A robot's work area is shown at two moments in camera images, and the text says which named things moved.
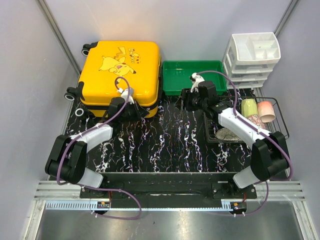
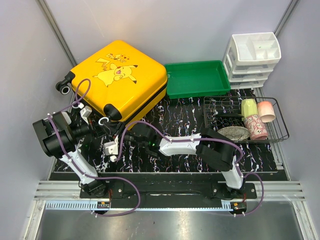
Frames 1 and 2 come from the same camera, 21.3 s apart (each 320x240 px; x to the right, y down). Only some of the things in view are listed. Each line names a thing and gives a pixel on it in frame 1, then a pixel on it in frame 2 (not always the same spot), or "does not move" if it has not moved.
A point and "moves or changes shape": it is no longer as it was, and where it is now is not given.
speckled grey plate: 224,134 does not move
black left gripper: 139,112 → 98,131
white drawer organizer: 250,57 does not move
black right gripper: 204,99 → 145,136
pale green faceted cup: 249,107 does not move
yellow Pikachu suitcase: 102,63 moves or changes shape
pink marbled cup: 266,111 does not move
